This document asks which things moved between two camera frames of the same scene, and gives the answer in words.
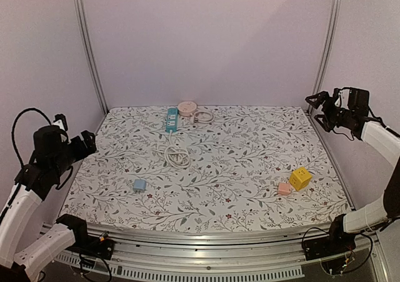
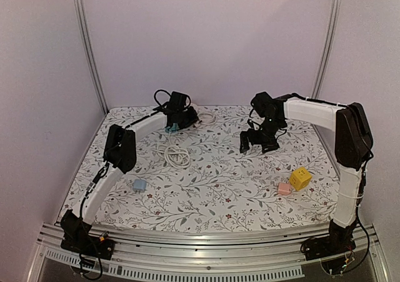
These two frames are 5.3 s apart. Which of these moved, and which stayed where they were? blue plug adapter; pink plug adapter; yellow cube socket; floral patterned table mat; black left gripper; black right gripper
Moved: black left gripper; black right gripper
Stayed: pink plug adapter; floral patterned table mat; yellow cube socket; blue plug adapter
